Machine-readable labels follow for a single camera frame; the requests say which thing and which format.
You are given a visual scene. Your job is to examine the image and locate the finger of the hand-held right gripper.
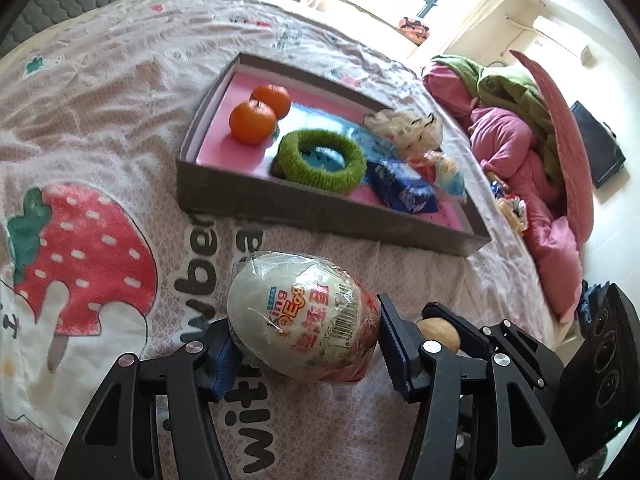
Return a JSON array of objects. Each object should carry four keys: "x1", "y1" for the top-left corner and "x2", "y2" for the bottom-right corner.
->
[{"x1": 421, "y1": 301, "x2": 566, "y2": 386}]

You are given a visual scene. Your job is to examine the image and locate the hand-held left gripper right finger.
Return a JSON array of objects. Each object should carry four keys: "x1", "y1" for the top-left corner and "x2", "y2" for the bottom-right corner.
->
[{"x1": 376, "y1": 293, "x2": 563, "y2": 480}]

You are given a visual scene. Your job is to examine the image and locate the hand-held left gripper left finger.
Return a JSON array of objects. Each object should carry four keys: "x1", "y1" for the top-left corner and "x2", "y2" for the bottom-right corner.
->
[{"x1": 52, "y1": 317, "x2": 246, "y2": 480}]

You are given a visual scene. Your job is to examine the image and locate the tan round ball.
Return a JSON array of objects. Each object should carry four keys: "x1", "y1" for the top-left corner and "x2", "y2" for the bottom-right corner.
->
[{"x1": 415, "y1": 316, "x2": 462, "y2": 353}]

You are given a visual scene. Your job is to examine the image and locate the white and red toy egg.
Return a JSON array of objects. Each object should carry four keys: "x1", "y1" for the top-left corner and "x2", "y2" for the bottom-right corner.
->
[{"x1": 226, "y1": 251, "x2": 383, "y2": 383}]

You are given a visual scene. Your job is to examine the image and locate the blue toy egg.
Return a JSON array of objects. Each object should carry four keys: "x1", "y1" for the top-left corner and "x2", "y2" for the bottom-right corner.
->
[{"x1": 425, "y1": 151, "x2": 468, "y2": 203}]

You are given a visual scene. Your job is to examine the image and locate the shallow grey cardboard box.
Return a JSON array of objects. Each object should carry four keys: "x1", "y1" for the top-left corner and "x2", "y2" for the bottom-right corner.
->
[{"x1": 176, "y1": 51, "x2": 493, "y2": 259}]

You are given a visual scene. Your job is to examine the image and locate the beige mesh scrunchie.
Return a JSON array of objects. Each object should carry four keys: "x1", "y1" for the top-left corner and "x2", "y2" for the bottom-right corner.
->
[{"x1": 363, "y1": 109, "x2": 443, "y2": 153}]

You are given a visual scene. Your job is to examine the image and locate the green fuzzy ring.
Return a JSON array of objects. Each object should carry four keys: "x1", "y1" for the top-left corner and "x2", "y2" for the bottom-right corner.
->
[{"x1": 276, "y1": 129, "x2": 368, "y2": 193}]

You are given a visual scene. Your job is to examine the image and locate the orange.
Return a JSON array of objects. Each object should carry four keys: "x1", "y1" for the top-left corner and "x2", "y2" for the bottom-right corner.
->
[
  {"x1": 250, "y1": 84, "x2": 292, "y2": 120},
  {"x1": 229, "y1": 100, "x2": 278, "y2": 146}
]

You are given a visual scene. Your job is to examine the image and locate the blue cloth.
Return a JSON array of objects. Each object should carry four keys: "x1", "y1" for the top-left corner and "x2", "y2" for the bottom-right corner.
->
[{"x1": 580, "y1": 282, "x2": 608, "y2": 331}]

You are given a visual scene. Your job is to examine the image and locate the yellow biscuit packet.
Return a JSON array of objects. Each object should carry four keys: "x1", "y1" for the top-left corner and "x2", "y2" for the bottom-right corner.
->
[{"x1": 500, "y1": 197, "x2": 528, "y2": 233}]

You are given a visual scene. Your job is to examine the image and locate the pink quilt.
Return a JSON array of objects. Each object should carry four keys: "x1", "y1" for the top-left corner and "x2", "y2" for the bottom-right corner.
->
[{"x1": 421, "y1": 50, "x2": 596, "y2": 323}]

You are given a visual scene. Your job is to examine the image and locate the black television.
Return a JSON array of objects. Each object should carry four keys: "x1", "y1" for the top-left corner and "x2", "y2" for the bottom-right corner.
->
[{"x1": 570, "y1": 101, "x2": 627, "y2": 190}]

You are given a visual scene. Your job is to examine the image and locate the green blanket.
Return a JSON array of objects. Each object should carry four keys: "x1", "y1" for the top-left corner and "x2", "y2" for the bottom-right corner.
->
[{"x1": 431, "y1": 55, "x2": 563, "y2": 181}]

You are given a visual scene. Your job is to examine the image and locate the strawberry print bed sheet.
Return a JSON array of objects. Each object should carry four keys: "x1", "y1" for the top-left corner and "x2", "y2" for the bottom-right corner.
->
[{"x1": 0, "y1": 0, "x2": 566, "y2": 480}]

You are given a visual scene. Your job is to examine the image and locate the patterned cushion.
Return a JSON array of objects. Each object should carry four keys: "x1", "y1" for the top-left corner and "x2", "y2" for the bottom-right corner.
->
[{"x1": 396, "y1": 16, "x2": 431, "y2": 43}]

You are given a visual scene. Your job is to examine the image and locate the white air conditioner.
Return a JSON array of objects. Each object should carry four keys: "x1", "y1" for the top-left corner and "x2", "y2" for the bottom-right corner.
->
[{"x1": 532, "y1": 15, "x2": 592, "y2": 65}]

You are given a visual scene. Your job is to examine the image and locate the grey quilted headboard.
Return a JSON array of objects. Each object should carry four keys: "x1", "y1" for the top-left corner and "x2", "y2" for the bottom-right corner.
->
[{"x1": 0, "y1": 0, "x2": 213, "y2": 58}]

